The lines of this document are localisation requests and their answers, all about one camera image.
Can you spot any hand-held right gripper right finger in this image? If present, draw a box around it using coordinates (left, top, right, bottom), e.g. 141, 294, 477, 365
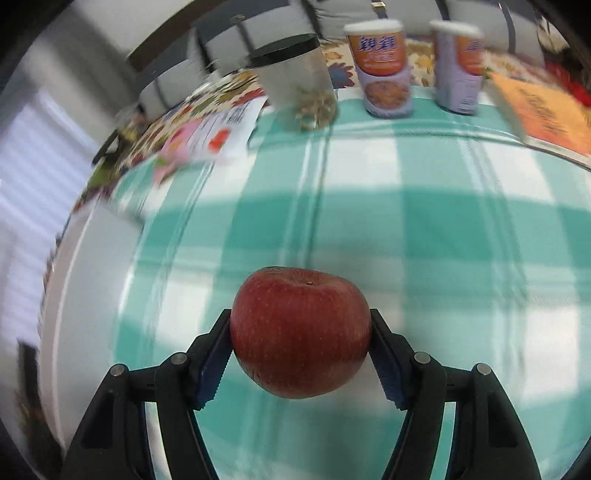
369, 308, 542, 480

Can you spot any white packet with red print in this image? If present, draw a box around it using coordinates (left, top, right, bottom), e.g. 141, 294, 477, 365
185, 99, 269, 162

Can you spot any clear jar with black lid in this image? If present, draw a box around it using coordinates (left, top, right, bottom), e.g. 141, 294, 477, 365
248, 33, 339, 132

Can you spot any purple can with orange label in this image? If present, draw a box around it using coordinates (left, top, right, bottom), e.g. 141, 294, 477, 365
430, 19, 485, 116
344, 19, 413, 118

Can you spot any orange book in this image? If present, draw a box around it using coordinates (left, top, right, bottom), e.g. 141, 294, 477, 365
489, 71, 591, 169

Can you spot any red and black bag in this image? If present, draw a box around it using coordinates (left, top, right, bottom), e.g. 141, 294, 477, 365
549, 58, 591, 104

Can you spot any teal checked tablecloth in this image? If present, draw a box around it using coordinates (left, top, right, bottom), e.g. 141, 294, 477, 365
41, 85, 591, 480

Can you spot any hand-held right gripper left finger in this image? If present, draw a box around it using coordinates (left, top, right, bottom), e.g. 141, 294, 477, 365
67, 308, 232, 480

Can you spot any pink snack packet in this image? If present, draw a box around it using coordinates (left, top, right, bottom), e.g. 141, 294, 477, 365
152, 122, 218, 185

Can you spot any red apple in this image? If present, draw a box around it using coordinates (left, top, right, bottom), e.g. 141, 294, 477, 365
229, 266, 373, 400

